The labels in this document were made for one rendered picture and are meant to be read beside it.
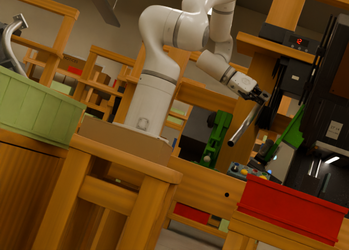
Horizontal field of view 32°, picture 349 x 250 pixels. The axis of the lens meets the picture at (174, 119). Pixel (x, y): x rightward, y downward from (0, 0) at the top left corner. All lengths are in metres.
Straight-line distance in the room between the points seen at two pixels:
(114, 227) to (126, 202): 1.06
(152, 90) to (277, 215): 0.54
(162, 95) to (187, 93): 1.04
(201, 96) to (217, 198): 0.86
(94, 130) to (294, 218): 0.66
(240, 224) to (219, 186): 0.36
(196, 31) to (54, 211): 0.70
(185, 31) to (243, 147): 1.00
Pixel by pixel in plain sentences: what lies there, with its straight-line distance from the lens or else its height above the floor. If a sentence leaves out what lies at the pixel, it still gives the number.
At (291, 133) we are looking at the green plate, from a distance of 2.43.
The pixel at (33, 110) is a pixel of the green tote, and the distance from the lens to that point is 1.96.
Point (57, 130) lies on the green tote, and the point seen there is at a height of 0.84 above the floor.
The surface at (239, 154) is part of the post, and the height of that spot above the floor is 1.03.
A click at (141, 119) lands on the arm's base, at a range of 1.87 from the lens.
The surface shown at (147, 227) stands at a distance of 1.76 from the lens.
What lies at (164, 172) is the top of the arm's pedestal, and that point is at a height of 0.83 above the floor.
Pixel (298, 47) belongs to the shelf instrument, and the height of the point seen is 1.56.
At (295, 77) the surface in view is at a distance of 2.73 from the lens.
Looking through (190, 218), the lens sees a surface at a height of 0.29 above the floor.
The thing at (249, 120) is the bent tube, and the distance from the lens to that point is 2.60.
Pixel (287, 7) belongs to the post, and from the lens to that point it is 2.92.
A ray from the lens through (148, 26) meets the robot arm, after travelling 1.95.
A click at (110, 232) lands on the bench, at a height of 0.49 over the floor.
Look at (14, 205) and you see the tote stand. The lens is 2.07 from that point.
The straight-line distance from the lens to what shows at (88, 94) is 12.09.
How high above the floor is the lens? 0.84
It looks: 5 degrees up
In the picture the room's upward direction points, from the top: 20 degrees clockwise
